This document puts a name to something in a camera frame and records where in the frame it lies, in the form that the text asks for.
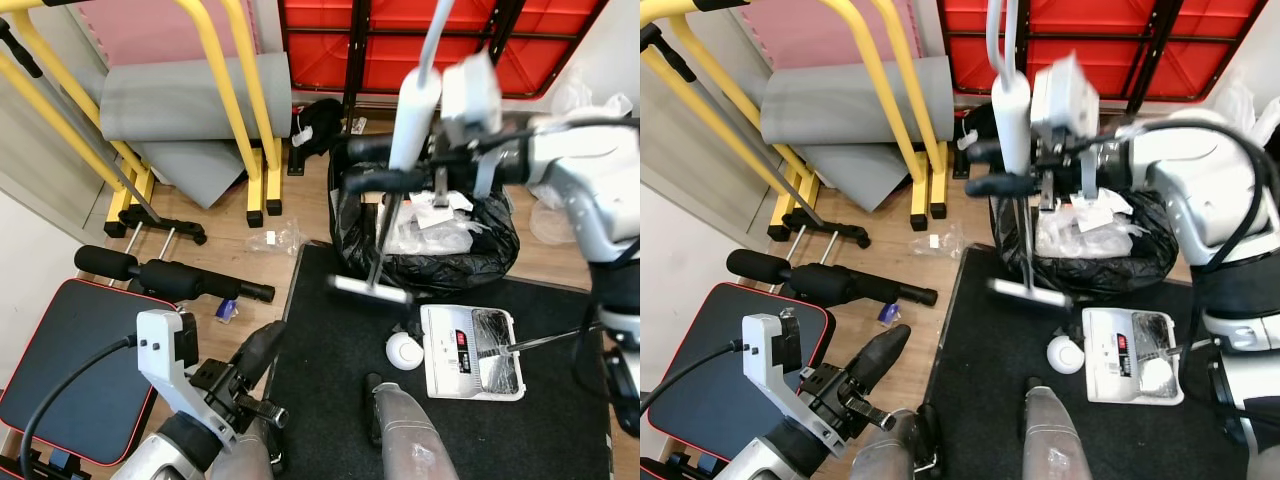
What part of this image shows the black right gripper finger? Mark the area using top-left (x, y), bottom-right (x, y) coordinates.
top-left (341, 169), bottom-right (433, 197)
top-left (966, 140), bottom-right (1041, 167)
top-left (346, 134), bottom-right (441, 163)
top-left (964, 173), bottom-right (1041, 200)

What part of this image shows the white-handled metal broom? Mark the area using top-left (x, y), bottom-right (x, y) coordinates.
top-left (983, 0), bottom-right (1073, 310)
top-left (328, 0), bottom-right (459, 307)

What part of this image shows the black floor mat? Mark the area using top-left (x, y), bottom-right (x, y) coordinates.
top-left (262, 240), bottom-right (613, 480)
top-left (920, 245), bottom-right (1251, 480)

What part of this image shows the black cloth bundle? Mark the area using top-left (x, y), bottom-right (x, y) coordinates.
top-left (955, 100), bottom-right (1001, 161)
top-left (290, 97), bottom-right (348, 161)

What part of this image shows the silver robot left leg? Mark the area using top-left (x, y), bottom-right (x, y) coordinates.
top-left (850, 408), bottom-right (946, 480)
top-left (205, 415), bottom-right (291, 480)

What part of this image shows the silver robot leg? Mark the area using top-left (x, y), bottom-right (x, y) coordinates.
top-left (850, 408), bottom-right (946, 480)
top-left (205, 415), bottom-right (291, 480)
top-left (1022, 377), bottom-right (1096, 480)
top-left (362, 373), bottom-right (461, 480)

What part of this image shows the white crumpled plastic trash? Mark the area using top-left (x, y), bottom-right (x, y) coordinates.
top-left (385, 190), bottom-right (476, 256)
top-left (1035, 195), bottom-right (1136, 256)

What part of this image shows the clear bag with white label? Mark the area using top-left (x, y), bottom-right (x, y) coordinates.
top-left (905, 225), bottom-right (966, 261)
top-left (243, 222), bottom-right (303, 257)

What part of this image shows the black foam leg roller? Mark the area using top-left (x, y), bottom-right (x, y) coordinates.
top-left (725, 248), bottom-right (939, 309)
top-left (74, 244), bottom-right (277, 307)

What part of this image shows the black trash bag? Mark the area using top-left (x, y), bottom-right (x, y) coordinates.
top-left (328, 150), bottom-right (522, 297)
top-left (988, 165), bottom-right (1181, 299)

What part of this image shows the red folding table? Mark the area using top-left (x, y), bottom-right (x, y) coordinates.
top-left (277, 0), bottom-right (611, 101)
top-left (937, 0), bottom-right (1266, 101)

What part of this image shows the clear plastic cup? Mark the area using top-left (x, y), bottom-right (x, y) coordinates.
top-left (528, 198), bottom-right (583, 247)

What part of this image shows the small black red-trimmed bench pad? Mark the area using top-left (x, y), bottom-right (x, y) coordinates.
top-left (0, 278), bottom-right (178, 467)
top-left (690, 282), bottom-right (836, 463)

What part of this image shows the crumpled clear plastic bag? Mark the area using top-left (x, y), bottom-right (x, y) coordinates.
top-left (548, 75), bottom-right (636, 119)
top-left (1215, 75), bottom-right (1280, 141)

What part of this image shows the grey rolled mat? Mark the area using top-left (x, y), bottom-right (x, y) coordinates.
top-left (98, 52), bottom-right (295, 211)
top-left (760, 55), bottom-right (956, 213)

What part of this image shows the silver robot right leg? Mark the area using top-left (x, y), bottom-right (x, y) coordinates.
top-left (1022, 377), bottom-right (1096, 480)
top-left (362, 373), bottom-right (461, 480)

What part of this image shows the pink mat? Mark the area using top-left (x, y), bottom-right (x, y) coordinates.
top-left (80, 0), bottom-right (251, 69)
top-left (745, 0), bottom-right (916, 71)

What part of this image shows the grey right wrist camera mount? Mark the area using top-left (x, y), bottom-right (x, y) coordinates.
top-left (1028, 52), bottom-right (1104, 198)
top-left (438, 50), bottom-right (506, 198)

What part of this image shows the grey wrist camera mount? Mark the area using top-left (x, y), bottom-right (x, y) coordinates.
top-left (136, 308), bottom-right (241, 448)
top-left (438, 50), bottom-right (506, 198)
top-left (742, 312), bottom-right (846, 456)
top-left (1028, 52), bottom-right (1104, 198)

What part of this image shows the yellow tubular rack frame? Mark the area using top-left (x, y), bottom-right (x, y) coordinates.
top-left (640, 0), bottom-right (949, 241)
top-left (0, 0), bottom-right (286, 239)

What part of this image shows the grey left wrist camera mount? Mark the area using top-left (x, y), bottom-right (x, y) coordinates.
top-left (136, 308), bottom-right (241, 448)
top-left (742, 312), bottom-right (846, 456)

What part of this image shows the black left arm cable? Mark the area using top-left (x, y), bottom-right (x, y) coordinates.
top-left (640, 340), bottom-right (749, 416)
top-left (20, 335), bottom-right (141, 480)

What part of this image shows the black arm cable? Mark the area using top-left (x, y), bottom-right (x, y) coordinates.
top-left (20, 335), bottom-right (141, 480)
top-left (1130, 118), bottom-right (1271, 411)
top-left (640, 340), bottom-right (749, 416)

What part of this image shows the black metal bench frame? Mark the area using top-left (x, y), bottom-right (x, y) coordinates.
top-left (0, 445), bottom-right (86, 480)
top-left (640, 455), bottom-right (701, 480)

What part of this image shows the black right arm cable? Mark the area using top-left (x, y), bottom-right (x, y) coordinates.
top-left (1130, 118), bottom-right (1271, 411)

